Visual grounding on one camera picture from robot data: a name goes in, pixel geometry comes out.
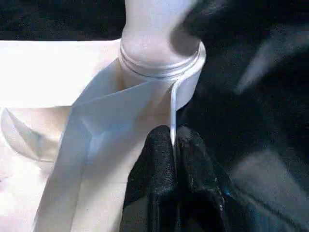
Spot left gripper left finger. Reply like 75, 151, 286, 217
119, 125, 179, 232

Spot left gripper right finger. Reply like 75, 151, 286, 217
175, 126, 242, 232

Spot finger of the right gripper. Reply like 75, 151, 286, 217
182, 0, 242, 43

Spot white plastic table leg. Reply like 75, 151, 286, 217
118, 0, 206, 79

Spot white plastic table top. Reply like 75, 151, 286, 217
0, 39, 207, 232

